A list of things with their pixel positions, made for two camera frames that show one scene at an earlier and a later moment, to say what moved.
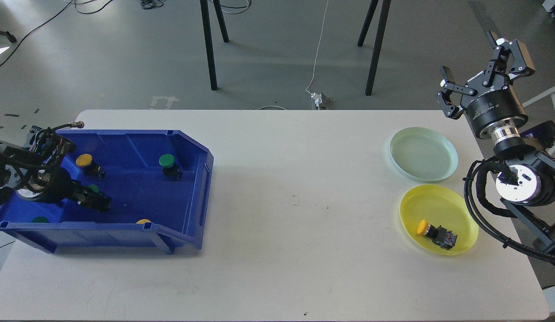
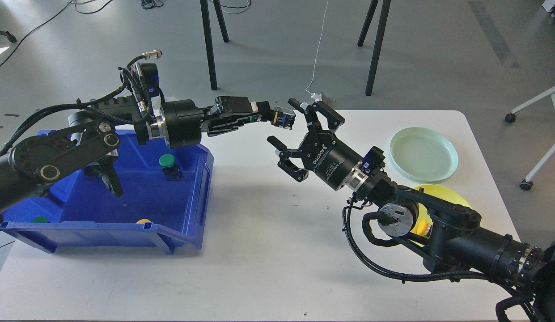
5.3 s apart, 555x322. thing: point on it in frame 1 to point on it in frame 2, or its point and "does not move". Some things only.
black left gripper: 61,187 to 183,118
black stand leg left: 209,38 does not move
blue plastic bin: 158,182 does not move
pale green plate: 423,154 does not move
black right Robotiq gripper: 493,99 to 341,167
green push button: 94,188 to 281,117
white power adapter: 318,98 does not move
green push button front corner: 40,219 does not move
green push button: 172,172 does not move
